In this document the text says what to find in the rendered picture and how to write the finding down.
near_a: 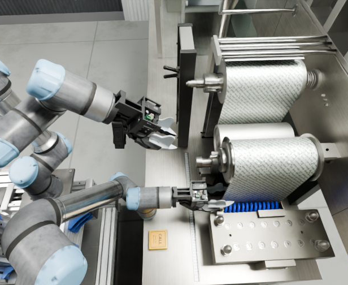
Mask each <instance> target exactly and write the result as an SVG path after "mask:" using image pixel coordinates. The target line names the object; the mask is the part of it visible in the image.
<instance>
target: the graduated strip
mask: <svg viewBox="0 0 348 285"><path fill-rule="evenodd" d="M184 157H185V171H186V185H187V188H189V186H190V181H191V175H190V163H189V153H184ZM189 222H190V236H191V244H192V258H193V273H194V282H200V275H199V263H198V250H197V238H196V231H195V219H194V211H192V210H190V209H189Z"/></svg>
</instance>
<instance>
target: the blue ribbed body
mask: <svg viewBox="0 0 348 285"><path fill-rule="evenodd" d="M280 208H281V205H280V204H278V202H277V201H275V204H274V203H273V202H271V203H269V202H266V203H265V202H262V205H261V203H260V202H258V205H257V203H256V202H255V203H254V205H253V203H252V202H251V203H250V205H249V204H248V203H246V204H245V205H244V203H242V204H241V206H240V203H238V204H237V206H236V204H235V203H234V204H233V206H232V205H229V206H227V207H225V208H224V213H226V212H227V213H230V212H232V213H234V212H236V213H239V212H252V211H258V210H272V209H280Z"/></svg>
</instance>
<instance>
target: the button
mask: <svg viewBox="0 0 348 285"><path fill-rule="evenodd" d="M164 249H167V230H150V231H149V250H150V251H152V250H164Z"/></svg>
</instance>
